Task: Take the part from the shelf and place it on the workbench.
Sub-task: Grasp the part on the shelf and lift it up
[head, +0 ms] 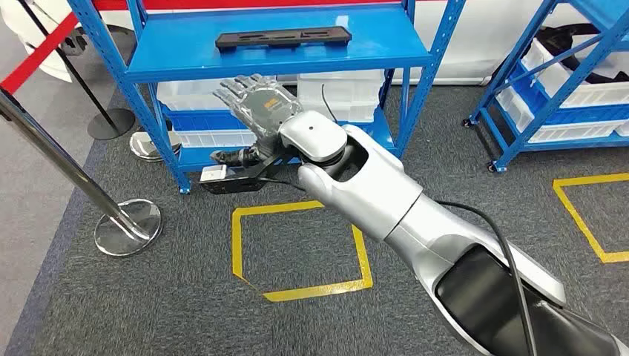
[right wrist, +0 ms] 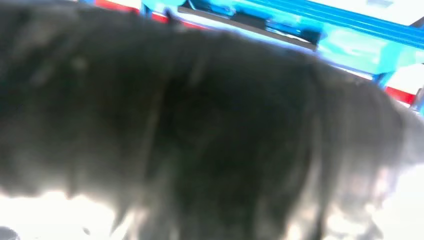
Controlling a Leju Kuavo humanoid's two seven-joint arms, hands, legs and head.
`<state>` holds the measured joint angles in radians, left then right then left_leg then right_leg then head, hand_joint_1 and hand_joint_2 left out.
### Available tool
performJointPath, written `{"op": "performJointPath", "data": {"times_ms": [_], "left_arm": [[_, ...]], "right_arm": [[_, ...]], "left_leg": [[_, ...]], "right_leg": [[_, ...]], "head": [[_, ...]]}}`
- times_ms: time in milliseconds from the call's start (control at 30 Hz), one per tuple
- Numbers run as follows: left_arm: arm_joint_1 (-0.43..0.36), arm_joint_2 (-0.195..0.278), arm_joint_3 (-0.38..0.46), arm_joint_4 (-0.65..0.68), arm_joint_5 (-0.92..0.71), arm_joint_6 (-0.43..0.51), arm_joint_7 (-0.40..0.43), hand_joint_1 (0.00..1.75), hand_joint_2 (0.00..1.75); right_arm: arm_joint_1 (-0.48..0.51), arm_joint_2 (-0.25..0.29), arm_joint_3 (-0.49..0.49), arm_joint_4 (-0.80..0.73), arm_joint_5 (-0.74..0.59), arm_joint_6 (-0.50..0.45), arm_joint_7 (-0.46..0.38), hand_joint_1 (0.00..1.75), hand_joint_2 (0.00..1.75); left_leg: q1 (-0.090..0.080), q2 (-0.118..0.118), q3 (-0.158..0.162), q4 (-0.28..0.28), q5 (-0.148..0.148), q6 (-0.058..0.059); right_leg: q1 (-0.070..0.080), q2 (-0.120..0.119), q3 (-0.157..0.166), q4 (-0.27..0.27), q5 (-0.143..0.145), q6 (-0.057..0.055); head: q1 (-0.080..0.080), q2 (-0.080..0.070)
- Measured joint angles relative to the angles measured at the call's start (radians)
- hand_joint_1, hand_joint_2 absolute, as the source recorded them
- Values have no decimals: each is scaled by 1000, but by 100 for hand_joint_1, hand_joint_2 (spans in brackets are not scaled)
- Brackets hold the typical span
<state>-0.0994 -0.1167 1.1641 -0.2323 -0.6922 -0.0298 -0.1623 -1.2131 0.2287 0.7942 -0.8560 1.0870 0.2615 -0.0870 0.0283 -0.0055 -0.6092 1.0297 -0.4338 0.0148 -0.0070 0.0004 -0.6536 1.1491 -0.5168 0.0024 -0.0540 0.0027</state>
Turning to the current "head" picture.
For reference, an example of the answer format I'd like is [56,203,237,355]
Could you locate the red barrier belt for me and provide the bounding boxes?
[0,12,79,95]
[93,0,409,11]

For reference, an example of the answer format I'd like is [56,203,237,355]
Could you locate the chrome stanchion post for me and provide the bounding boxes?
[129,130,182,163]
[0,88,163,257]

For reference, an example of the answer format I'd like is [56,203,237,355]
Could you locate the thin black pole stand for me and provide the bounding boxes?
[17,0,136,141]

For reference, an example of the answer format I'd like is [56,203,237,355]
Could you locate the thin black hand wire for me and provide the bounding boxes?
[321,83,339,124]

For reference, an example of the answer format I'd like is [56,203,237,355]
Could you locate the blue metal rack with casters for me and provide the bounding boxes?
[461,0,629,174]

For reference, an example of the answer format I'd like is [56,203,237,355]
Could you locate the blue metal shelf rack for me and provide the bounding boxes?
[66,0,467,195]

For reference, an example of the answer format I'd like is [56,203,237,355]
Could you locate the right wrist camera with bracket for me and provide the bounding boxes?
[198,147,296,196]

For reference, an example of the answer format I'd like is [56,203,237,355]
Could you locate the black plastic plate frame part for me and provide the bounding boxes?
[214,25,353,53]

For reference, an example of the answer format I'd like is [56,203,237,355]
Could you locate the black rubber part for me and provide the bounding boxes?
[536,23,629,85]

